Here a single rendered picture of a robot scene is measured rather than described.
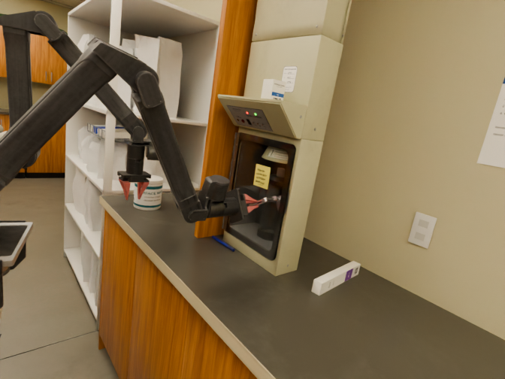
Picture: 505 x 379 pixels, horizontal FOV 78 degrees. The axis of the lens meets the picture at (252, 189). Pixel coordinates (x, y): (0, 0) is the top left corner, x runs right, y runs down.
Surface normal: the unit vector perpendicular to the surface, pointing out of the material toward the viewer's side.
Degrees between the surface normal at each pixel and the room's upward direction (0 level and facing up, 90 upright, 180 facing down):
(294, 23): 90
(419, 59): 90
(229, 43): 90
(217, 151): 90
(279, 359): 0
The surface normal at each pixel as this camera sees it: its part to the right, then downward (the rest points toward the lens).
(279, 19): -0.76, 0.03
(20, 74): 0.48, 0.29
